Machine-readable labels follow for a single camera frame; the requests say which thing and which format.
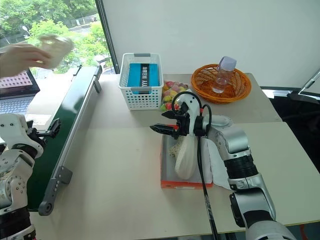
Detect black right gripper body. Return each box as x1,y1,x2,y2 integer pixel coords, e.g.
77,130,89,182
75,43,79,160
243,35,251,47
174,112,193,139

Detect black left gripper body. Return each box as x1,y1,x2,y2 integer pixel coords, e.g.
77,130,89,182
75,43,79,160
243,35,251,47
24,126,48,152

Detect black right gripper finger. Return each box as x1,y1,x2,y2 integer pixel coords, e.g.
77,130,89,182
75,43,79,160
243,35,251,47
149,123,180,138
161,109,182,121

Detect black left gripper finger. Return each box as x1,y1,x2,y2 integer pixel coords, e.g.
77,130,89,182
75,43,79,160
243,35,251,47
37,118,62,139

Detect white knit shoe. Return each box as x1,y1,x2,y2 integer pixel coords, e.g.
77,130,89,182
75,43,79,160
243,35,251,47
37,34,75,70
173,134,201,180

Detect orange shoebox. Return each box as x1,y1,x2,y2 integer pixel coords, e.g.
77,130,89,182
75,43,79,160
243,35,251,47
159,133,215,191

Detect person's bare hand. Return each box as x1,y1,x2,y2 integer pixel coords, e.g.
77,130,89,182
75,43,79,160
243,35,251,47
0,42,52,79

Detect green conveyor belt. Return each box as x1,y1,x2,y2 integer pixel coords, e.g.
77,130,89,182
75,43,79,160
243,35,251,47
26,64,103,217

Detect bag of colourful candies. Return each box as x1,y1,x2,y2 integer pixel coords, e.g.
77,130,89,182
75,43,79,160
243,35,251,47
159,79,191,112

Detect cream dotted paper stuffing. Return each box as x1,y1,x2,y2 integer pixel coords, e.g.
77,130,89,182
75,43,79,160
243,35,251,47
169,140,184,158

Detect white plastic mesh basket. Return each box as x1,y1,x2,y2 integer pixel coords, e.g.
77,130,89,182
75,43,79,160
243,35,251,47
118,52,165,111

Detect silver laptop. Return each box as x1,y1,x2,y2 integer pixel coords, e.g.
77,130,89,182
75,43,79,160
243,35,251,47
0,67,41,116

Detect blue box with black band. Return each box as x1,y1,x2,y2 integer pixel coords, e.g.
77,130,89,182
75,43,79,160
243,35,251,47
126,62,161,95

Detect white tissue paper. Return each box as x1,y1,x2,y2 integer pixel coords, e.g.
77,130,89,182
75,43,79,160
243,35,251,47
199,137,236,194

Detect orange wicker basket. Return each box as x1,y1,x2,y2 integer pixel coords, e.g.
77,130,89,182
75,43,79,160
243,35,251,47
190,63,253,105

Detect clear plastic bottle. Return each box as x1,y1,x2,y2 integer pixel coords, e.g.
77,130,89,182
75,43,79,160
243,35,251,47
211,56,238,95

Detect black chair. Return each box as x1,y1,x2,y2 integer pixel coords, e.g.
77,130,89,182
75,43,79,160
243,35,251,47
259,86,320,174

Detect grey metal rod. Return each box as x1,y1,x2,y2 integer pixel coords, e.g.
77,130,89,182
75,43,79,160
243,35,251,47
298,68,320,95

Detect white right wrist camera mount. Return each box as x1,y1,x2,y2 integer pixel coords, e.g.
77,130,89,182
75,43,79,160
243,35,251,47
174,91,202,137

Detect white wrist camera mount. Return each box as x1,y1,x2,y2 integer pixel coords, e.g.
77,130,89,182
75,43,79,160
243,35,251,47
0,113,28,149
174,91,202,137

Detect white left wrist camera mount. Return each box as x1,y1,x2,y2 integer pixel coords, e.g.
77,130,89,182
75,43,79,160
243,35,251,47
0,113,28,149

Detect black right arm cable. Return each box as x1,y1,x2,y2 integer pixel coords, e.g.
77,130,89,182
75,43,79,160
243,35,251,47
172,91,220,240

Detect black window frame post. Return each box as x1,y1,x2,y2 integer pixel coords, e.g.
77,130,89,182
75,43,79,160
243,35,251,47
95,0,119,75

